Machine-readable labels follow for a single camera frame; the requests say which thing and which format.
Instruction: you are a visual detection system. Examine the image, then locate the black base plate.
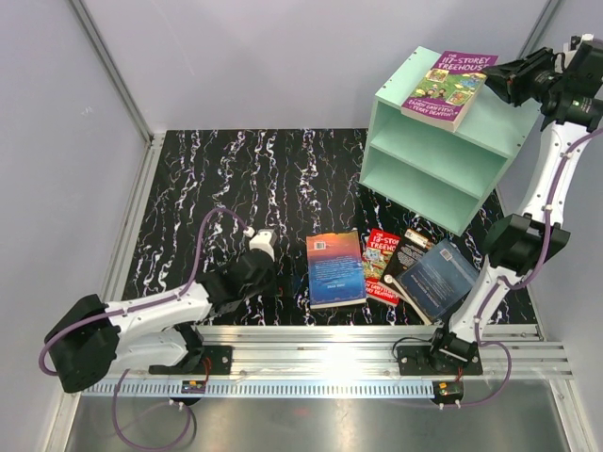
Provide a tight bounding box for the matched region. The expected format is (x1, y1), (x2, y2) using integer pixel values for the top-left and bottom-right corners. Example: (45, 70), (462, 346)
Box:
(393, 343), (483, 377)
(148, 345), (234, 376)

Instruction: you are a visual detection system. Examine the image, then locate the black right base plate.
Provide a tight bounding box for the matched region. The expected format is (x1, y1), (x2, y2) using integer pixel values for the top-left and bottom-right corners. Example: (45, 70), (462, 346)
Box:
(393, 343), (483, 377)

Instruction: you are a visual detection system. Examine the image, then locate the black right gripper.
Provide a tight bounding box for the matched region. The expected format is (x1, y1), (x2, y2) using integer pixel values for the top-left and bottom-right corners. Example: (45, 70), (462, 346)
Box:
(478, 46), (565, 107)

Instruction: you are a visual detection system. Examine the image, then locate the purple treehouse book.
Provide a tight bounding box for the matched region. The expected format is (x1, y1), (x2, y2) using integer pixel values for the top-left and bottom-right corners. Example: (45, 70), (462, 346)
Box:
(400, 51), (498, 133)

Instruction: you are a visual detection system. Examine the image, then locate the left aluminium frame post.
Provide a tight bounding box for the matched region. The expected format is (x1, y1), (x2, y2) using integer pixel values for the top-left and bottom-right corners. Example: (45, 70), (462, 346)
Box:
(67, 0), (154, 145)

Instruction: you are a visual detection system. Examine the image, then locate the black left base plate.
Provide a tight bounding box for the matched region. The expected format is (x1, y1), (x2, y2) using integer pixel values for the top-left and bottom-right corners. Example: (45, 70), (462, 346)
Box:
(148, 345), (234, 376)

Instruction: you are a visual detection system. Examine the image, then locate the blue orange sunset book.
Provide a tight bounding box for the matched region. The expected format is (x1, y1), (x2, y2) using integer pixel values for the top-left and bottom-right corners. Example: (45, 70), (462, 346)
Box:
(306, 230), (367, 310)

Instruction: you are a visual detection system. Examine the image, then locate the mint green wooden shelf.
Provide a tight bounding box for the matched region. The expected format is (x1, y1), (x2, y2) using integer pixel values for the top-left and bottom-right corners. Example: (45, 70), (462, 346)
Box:
(359, 47), (539, 235)

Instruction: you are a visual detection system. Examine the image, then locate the black marbled table mat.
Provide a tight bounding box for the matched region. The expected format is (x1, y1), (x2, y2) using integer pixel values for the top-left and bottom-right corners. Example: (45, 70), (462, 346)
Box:
(121, 129), (538, 327)

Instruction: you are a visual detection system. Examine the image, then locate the dark blue paperback book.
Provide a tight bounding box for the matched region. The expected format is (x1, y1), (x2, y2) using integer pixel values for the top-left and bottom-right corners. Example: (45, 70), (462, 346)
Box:
(393, 239), (479, 325)

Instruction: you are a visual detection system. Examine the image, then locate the white slotted cable duct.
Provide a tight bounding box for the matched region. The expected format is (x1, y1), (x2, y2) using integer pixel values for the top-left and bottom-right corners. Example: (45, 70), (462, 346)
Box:
(84, 378), (434, 399)

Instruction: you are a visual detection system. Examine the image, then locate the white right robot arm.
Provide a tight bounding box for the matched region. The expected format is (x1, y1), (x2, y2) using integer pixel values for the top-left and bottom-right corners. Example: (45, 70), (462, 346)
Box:
(426, 34), (602, 374)

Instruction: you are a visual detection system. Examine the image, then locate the red treehouse book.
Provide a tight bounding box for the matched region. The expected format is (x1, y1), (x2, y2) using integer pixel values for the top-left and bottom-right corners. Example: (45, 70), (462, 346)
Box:
(362, 229), (399, 307)

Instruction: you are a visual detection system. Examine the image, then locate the control board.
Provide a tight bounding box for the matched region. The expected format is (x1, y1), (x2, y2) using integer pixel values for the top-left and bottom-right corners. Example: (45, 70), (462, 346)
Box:
(181, 380), (206, 395)
(432, 380), (464, 404)

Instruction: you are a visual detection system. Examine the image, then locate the aluminium frame post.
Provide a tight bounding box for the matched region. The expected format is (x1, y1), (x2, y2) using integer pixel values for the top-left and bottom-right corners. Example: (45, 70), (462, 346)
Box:
(517, 0), (563, 58)
(67, 0), (154, 145)

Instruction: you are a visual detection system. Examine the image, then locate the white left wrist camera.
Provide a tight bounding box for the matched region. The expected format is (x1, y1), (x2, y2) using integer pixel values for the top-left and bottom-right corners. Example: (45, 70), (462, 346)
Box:
(249, 229), (277, 260)

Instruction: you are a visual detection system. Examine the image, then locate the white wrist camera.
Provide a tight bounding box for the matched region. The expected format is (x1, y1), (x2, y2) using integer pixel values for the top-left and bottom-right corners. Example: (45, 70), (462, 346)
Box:
(563, 33), (595, 59)
(249, 229), (277, 260)

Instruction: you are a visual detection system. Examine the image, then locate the right aluminium frame post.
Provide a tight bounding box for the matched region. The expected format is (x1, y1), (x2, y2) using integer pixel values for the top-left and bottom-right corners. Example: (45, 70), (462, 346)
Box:
(517, 0), (563, 58)

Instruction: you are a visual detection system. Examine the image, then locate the left control board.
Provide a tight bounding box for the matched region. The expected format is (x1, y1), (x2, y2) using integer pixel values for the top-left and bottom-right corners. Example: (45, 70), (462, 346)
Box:
(181, 380), (206, 395)

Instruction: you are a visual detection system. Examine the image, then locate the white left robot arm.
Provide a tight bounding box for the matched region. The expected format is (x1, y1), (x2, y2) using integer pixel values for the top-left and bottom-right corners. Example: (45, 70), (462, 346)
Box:
(39, 249), (276, 394)

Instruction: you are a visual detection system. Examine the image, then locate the right control board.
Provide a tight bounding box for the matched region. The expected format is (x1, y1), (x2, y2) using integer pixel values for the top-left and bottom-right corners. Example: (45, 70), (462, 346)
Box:
(432, 380), (464, 404)

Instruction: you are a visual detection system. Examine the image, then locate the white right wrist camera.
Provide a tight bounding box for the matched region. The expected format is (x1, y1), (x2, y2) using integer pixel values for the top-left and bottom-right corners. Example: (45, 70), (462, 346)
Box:
(563, 33), (595, 59)

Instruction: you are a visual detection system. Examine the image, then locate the black paperback book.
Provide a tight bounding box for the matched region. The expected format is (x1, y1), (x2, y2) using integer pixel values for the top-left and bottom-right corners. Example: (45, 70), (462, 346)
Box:
(379, 228), (433, 298)

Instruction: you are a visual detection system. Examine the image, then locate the aluminium mounting rail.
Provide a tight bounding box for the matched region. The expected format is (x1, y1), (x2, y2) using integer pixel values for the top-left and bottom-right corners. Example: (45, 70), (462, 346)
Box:
(65, 324), (574, 381)

